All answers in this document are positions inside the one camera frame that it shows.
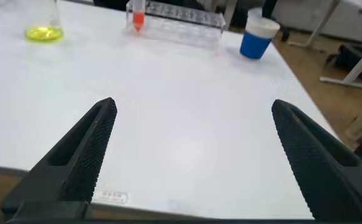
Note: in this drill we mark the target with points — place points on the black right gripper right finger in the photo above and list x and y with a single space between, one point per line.
324 168

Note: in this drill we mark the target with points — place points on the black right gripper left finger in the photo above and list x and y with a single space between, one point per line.
74 161

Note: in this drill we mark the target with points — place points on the clear acrylic test tube rack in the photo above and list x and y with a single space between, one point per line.
180 29

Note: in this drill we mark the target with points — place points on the beige plastic stool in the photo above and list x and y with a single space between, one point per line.
359 127

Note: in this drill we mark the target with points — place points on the white label sticker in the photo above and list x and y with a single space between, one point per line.
110 197

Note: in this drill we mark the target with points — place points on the orange pigment test tube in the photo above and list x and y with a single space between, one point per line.
138 18

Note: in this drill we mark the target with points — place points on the blue white paper cup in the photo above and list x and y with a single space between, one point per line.
257 43

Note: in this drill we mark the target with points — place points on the clear glass beaker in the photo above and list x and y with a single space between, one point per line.
43 32

